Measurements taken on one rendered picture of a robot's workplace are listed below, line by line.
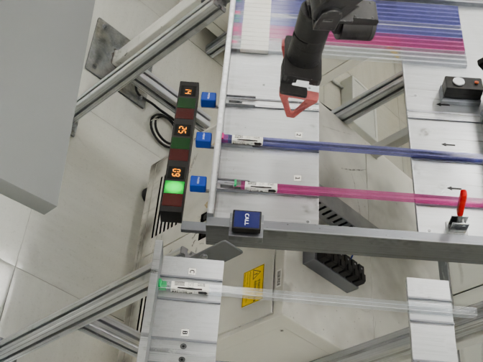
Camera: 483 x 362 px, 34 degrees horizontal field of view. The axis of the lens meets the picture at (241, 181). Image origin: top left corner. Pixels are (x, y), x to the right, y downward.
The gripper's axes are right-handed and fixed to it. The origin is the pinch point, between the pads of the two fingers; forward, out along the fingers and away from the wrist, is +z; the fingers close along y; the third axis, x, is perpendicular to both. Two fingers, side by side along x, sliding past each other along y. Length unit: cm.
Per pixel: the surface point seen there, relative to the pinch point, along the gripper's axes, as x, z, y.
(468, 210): -35.8, 10.1, -12.0
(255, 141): 4.2, 13.7, -0.2
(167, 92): 24, 56, 50
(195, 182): 14.6, 15.4, -11.1
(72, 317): 34, 49, -25
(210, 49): 12, 101, 121
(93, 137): 43, 81, 52
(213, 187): 11.3, 14.0, -12.9
